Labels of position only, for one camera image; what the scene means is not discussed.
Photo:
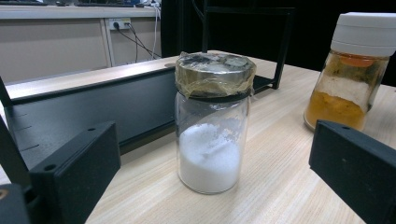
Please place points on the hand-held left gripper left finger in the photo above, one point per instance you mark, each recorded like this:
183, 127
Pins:
77, 174

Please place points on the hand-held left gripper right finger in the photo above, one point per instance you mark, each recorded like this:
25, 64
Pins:
358, 174

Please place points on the black metal shelf rack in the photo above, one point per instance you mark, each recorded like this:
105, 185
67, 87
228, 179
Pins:
93, 109

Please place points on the white-lidded jar with orange powder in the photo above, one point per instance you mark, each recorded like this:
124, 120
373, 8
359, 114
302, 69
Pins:
336, 109

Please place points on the glass jar with white powder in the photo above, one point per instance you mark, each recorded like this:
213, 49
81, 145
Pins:
211, 161

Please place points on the beige desk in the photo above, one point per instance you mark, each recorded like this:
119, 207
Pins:
56, 46

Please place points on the black curtain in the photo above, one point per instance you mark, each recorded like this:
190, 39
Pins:
311, 37

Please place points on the white wall socket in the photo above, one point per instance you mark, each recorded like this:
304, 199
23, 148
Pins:
121, 23

